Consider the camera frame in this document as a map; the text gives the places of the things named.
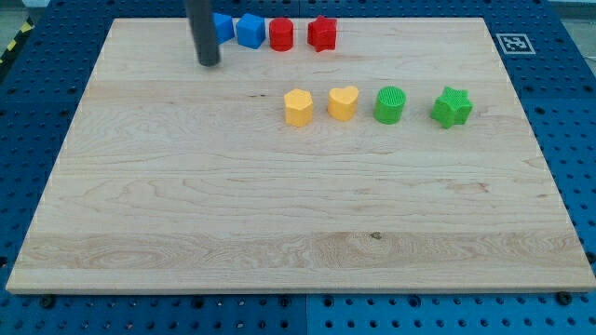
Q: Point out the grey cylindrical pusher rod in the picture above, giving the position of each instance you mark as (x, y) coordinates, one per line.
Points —
(201, 21)

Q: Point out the blue triangle block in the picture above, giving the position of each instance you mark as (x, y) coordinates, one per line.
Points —
(224, 26)

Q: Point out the blue cube block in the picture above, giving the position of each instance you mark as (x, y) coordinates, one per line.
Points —
(250, 31)

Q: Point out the red cylinder block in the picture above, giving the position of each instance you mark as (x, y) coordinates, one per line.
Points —
(281, 34)

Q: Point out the red star block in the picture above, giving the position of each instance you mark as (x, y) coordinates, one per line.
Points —
(322, 33)

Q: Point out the yellow hexagon block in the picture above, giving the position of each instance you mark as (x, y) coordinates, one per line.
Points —
(299, 107)

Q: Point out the yellow heart block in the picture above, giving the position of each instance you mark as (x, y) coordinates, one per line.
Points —
(343, 102)

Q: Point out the green cylinder block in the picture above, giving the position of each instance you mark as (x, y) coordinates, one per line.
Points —
(389, 105)

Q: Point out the light wooden board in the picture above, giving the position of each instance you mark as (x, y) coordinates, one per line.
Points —
(180, 179)

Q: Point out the green star block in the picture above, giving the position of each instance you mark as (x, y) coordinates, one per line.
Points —
(452, 107)

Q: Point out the white fiducial marker tag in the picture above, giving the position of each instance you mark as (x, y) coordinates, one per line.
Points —
(515, 44)

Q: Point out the black board stop bolt left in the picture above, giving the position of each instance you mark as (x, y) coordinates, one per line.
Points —
(47, 301)

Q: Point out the black board stop bolt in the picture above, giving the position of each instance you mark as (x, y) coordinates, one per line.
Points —
(563, 298)
(47, 301)

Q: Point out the black board stop bolt right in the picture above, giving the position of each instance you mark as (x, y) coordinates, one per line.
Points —
(563, 298)

